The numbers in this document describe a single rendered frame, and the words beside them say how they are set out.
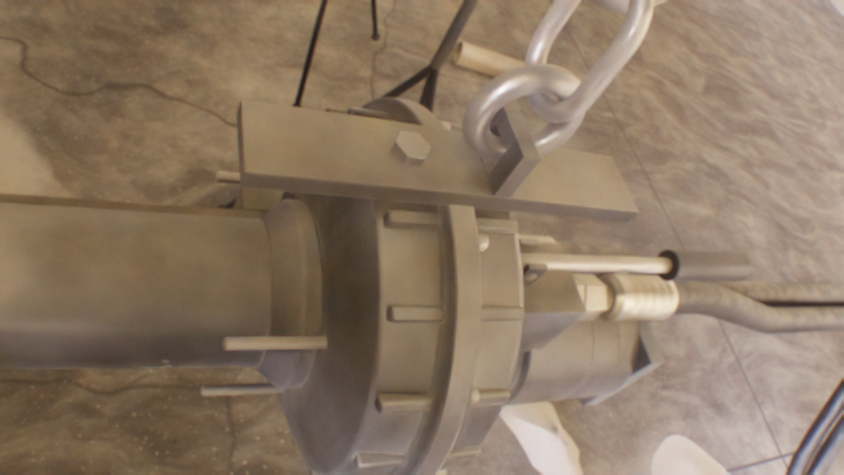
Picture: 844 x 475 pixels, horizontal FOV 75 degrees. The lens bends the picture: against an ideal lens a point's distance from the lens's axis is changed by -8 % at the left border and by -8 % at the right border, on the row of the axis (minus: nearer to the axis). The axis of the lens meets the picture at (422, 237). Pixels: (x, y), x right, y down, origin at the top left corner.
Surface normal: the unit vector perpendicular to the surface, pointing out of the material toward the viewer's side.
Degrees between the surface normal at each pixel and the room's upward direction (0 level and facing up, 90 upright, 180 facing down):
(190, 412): 0
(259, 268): 13
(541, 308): 0
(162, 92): 0
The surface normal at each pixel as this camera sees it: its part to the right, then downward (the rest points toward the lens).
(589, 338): 0.45, -0.14
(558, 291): 0.40, -0.56
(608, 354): 0.44, 0.12
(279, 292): -0.26, -0.07
